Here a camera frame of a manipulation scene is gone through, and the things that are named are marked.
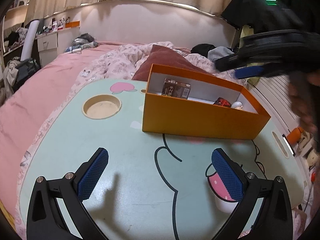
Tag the floral pink duvet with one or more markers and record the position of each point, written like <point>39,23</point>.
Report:
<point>123,62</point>

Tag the clothes pile on bed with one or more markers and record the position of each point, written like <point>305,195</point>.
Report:
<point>84,41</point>

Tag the brown card box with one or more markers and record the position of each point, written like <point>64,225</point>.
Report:
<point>176,89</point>

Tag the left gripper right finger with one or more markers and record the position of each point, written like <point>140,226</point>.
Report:
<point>274,219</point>

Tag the white cartoon figurine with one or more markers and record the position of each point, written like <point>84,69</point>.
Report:
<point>237,105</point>

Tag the grey hoodie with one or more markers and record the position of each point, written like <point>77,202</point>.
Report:
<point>218,53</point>

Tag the mint green lap table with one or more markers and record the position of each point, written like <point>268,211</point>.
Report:
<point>155,186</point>

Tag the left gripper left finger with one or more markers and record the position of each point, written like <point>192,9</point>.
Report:
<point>45,219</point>

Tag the black garment pile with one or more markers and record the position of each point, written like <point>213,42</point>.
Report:
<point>202,49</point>

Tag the white drawer cabinet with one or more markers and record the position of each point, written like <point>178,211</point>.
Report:
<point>51,45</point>

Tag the orange cardboard box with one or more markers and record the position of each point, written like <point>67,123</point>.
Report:
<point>197,116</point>

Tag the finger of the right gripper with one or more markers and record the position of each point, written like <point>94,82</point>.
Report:
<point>247,72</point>
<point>233,61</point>

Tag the dark red pillow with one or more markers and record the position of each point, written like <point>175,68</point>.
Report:
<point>163,56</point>

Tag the orange bottle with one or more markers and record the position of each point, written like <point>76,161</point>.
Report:
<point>294,136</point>

